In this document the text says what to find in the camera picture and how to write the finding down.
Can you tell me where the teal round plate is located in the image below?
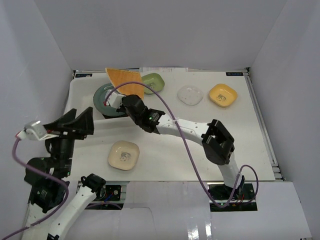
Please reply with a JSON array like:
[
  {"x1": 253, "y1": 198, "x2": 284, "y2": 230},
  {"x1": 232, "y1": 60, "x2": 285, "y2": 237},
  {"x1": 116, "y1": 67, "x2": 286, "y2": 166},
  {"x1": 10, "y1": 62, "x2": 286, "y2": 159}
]
[{"x1": 93, "y1": 83, "x2": 127, "y2": 119}]

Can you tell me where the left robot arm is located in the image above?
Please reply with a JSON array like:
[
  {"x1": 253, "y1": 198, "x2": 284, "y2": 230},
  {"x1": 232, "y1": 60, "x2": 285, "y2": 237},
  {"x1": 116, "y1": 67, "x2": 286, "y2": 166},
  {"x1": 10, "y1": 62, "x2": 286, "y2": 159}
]
[{"x1": 21, "y1": 107, "x2": 106, "y2": 240}]

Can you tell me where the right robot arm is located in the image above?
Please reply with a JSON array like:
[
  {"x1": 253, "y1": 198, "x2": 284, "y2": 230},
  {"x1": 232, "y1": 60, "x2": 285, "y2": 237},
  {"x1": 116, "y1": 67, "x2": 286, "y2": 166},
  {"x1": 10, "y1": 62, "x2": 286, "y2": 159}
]
[{"x1": 108, "y1": 94, "x2": 245, "y2": 200}]

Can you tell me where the white plastic bin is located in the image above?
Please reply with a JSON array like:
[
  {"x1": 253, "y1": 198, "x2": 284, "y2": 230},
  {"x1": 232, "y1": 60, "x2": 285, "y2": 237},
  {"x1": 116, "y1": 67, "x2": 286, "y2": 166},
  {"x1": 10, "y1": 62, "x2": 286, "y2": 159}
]
[{"x1": 65, "y1": 73, "x2": 135, "y2": 128}]

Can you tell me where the green square panda dish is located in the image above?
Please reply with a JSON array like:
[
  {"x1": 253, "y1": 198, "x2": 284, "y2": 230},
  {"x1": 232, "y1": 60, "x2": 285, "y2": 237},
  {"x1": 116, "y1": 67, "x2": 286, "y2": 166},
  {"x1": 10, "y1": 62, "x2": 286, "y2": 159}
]
[{"x1": 141, "y1": 73, "x2": 165, "y2": 93}]

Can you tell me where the cream square panda dish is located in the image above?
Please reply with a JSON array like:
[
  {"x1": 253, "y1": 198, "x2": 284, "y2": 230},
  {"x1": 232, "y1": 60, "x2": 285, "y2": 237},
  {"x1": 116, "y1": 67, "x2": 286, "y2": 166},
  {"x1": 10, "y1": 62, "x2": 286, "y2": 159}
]
[{"x1": 107, "y1": 140, "x2": 140, "y2": 171}]

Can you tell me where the clear glass plate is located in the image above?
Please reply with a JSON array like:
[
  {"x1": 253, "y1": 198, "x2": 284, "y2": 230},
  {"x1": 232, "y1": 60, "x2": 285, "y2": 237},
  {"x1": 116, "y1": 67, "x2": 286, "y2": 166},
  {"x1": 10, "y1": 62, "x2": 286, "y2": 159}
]
[{"x1": 177, "y1": 85, "x2": 204, "y2": 106}]

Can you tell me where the yellow square panda dish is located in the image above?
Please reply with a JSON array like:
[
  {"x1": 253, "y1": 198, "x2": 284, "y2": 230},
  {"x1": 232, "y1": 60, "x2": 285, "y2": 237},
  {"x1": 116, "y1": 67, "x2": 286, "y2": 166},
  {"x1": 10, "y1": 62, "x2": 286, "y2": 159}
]
[{"x1": 209, "y1": 83, "x2": 238, "y2": 108}]

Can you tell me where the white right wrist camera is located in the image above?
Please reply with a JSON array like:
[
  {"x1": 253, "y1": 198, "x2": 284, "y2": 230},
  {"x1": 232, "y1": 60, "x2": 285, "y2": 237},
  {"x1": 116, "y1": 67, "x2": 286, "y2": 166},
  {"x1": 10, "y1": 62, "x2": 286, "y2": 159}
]
[{"x1": 103, "y1": 90, "x2": 125, "y2": 109}]

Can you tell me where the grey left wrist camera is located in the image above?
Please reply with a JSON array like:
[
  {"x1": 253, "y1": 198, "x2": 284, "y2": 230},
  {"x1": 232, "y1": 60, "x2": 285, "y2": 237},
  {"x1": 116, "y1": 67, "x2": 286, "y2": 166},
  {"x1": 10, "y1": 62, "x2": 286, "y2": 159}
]
[{"x1": 15, "y1": 120, "x2": 59, "y2": 141}]

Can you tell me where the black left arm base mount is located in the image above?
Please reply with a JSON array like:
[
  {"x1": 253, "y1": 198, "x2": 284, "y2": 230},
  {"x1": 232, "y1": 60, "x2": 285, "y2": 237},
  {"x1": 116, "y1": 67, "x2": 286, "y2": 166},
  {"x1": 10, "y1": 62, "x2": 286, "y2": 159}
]
[{"x1": 85, "y1": 185, "x2": 124, "y2": 210}]

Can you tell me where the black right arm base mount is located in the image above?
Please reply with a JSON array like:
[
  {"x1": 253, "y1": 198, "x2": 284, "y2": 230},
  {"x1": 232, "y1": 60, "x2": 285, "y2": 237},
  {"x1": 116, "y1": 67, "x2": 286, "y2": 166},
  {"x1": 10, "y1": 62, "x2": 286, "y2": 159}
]
[{"x1": 208, "y1": 183, "x2": 258, "y2": 213}]

